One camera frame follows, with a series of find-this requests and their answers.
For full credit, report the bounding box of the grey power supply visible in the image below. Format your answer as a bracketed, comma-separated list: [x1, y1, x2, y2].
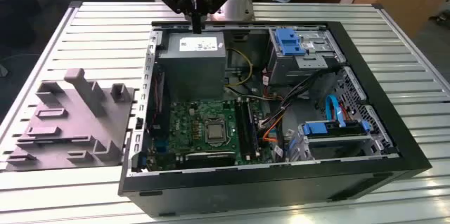
[157, 33, 227, 101]

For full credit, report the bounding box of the CPU socket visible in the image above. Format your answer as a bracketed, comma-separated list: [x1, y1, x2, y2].
[202, 115, 231, 148]

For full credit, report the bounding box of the metal drive cage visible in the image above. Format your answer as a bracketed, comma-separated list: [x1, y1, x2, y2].
[269, 27, 348, 85]

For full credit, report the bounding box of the green motherboard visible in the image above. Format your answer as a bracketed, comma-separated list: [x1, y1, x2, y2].
[153, 99, 275, 169]

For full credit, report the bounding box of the blue SATA cable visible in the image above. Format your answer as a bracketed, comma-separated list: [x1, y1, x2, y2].
[326, 94, 349, 128]
[286, 139, 299, 162]

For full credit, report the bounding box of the orange wire bundle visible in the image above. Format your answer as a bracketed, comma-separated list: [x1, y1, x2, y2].
[262, 125, 282, 143]

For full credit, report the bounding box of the black graphics card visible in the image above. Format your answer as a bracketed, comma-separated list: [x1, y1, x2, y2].
[185, 151, 237, 169]

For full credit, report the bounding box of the black PC case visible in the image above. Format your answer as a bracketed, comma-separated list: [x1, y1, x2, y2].
[118, 20, 433, 218]

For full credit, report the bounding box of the hard disk in blue carrier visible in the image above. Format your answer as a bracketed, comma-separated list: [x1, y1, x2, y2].
[301, 120, 370, 138]

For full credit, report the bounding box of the metal disk bay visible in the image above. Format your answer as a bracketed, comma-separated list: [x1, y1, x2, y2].
[298, 118, 401, 160]

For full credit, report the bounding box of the yellow wire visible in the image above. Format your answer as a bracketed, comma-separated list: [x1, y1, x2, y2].
[227, 47, 255, 87]

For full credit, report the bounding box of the blue drive latch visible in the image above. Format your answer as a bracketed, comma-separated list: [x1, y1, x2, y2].
[275, 28, 303, 56]

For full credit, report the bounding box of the black RAM slot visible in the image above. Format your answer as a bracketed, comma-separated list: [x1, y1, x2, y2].
[234, 98, 249, 160]

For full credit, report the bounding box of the grey parts rack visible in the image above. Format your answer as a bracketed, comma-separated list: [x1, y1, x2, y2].
[0, 67, 139, 173]

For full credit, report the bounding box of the black wire bundle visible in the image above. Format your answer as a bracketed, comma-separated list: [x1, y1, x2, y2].
[259, 67, 346, 130]

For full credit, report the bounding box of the silver CPU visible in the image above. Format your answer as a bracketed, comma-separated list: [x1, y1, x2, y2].
[206, 123, 226, 140]

